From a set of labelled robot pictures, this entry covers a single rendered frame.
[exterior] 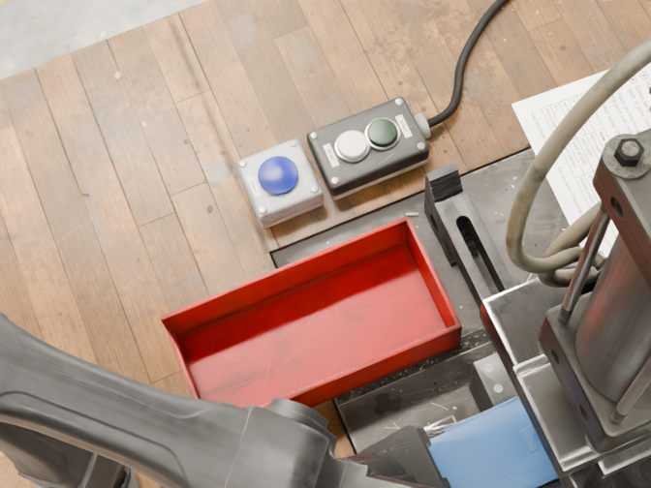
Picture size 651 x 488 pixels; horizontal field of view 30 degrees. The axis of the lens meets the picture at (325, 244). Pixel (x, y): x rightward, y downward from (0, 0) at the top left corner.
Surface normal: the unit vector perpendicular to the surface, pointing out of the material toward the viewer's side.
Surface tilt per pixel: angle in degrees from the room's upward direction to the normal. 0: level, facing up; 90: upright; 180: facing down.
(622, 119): 1
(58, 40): 0
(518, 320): 0
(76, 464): 77
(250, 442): 26
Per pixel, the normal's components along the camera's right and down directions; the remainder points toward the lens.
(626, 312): -0.84, 0.51
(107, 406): 0.36, -0.22
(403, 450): -0.51, -0.08
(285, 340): -0.06, -0.36
